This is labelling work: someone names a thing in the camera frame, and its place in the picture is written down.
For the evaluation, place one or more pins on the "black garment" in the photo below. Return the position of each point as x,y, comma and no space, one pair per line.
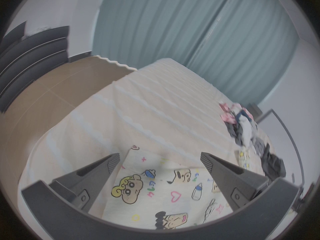
273,164

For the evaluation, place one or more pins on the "pile of clothes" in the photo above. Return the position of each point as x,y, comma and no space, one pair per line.
242,126

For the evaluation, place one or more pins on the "black padded sofa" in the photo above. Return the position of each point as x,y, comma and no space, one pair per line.
30,59

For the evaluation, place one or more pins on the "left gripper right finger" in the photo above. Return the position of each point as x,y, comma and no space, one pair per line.
237,184

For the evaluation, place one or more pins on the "grey bedside table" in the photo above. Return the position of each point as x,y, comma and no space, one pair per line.
255,109

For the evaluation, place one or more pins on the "bed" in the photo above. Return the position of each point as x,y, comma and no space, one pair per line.
150,104

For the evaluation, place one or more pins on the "white printed pyjama top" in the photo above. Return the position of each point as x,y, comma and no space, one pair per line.
162,191

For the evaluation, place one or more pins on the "grey garment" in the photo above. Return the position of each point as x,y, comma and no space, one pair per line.
259,146

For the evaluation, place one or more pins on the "blue-green curtain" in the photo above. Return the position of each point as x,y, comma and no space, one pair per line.
245,54
155,21

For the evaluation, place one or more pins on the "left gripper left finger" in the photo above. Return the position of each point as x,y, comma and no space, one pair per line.
82,186

